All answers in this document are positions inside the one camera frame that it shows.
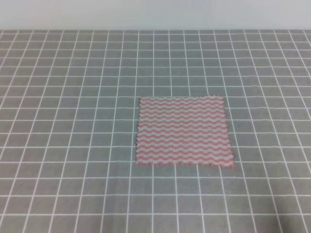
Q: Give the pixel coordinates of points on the pink wavy striped towel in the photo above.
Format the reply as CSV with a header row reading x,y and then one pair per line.
x,y
183,130

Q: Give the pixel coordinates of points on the grey checked tablecloth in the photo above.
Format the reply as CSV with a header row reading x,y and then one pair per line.
x,y
69,103

